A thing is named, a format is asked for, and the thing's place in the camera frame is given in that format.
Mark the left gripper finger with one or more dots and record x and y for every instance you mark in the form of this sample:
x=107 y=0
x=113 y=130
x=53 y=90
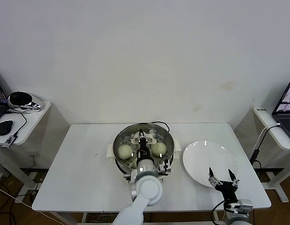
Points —
x=145 y=136
x=141 y=133

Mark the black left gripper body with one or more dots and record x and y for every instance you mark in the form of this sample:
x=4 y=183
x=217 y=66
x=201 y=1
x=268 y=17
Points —
x=144 y=150

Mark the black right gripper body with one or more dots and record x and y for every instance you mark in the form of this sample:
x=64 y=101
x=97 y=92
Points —
x=228 y=188

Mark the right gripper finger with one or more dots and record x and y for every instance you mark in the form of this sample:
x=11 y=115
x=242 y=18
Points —
x=214 y=181
x=235 y=183

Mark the white steamed baozi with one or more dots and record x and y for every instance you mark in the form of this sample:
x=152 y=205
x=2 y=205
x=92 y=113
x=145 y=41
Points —
x=124 y=152
x=158 y=148
x=135 y=162

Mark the stainless steel steamer basket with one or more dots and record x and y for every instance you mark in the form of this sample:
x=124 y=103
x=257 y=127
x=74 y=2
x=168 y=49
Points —
x=169 y=140

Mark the white round plate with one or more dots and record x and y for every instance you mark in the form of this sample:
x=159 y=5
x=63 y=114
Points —
x=205 y=159

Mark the laptop with pink windows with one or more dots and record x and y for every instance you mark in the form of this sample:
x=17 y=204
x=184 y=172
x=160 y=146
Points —
x=285 y=105

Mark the white side table with mouse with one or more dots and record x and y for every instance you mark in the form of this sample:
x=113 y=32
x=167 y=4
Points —
x=34 y=122

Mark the shiny chrome headset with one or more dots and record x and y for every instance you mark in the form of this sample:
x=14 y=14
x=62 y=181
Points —
x=30 y=103

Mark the grey usb hub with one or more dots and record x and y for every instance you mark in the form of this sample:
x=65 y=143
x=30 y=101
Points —
x=9 y=141

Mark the black computer mouse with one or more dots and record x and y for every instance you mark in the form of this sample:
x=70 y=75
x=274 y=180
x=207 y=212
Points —
x=4 y=127

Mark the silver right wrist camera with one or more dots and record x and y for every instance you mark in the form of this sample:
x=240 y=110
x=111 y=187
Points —
x=240 y=205

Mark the white table leg frame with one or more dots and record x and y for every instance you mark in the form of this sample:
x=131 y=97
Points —
x=84 y=218

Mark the white wall socket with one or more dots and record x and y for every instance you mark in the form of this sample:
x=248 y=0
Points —
x=33 y=154

